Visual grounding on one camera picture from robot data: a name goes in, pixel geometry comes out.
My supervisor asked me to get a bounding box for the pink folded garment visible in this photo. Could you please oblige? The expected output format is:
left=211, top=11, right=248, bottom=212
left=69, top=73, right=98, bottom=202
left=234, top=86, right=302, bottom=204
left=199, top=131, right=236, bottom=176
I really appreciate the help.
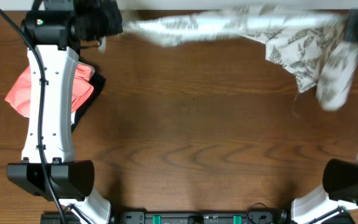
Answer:
left=4, top=62, right=95, bottom=121

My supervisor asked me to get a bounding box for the white fern print dress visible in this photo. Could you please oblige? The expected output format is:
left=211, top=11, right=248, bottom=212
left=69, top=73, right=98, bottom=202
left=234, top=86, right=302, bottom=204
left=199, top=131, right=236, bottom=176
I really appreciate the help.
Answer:
left=120, top=4, right=358, bottom=111

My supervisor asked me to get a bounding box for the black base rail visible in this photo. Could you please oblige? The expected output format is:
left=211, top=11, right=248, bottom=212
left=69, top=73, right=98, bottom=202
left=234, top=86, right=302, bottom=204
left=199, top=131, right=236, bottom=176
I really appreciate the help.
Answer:
left=40, top=202, right=356, bottom=224

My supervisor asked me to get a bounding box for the black folded garment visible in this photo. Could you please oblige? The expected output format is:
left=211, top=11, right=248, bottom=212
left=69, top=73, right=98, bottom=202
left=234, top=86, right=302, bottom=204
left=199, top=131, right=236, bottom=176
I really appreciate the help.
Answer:
left=71, top=59, right=106, bottom=132

